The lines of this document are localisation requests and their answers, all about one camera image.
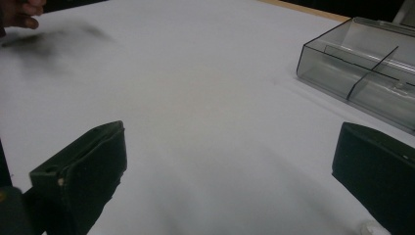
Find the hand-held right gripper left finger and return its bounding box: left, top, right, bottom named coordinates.
left=28, top=119, right=128, bottom=235

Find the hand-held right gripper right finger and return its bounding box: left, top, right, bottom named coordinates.
left=331, top=121, right=415, bottom=235

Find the clear plastic divided box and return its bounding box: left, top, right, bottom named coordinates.
left=296, top=16, right=415, bottom=135

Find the grey metal stand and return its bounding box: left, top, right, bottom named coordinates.
left=392, top=0, right=415, bottom=29

